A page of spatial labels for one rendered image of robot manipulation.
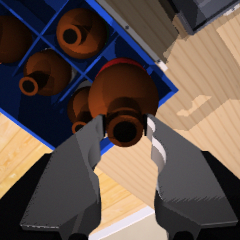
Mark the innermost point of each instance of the dark grey square tray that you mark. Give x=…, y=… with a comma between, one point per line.
x=200, y=13

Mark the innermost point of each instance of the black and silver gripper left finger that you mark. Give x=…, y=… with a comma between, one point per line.
x=59, y=194

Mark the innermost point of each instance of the blue plastic crate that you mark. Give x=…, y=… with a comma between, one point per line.
x=37, y=114

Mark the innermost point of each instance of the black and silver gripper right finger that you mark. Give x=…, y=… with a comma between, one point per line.
x=195, y=192

